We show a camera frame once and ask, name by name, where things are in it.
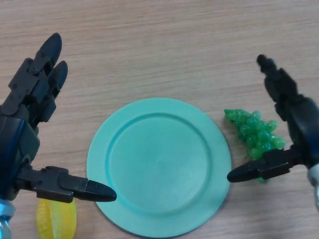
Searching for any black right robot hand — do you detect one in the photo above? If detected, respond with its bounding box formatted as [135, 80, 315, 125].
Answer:
[227, 54, 319, 184]

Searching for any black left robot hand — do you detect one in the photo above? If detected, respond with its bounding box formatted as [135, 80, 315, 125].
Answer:
[0, 33, 117, 203]

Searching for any green grape bunch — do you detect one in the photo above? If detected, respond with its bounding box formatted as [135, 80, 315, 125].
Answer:
[223, 108, 287, 185]

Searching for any teal round plate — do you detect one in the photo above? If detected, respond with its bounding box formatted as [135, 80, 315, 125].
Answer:
[86, 98, 232, 236]

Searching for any yellow starfruit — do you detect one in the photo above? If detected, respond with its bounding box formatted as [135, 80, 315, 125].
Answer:
[36, 198, 77, 239]

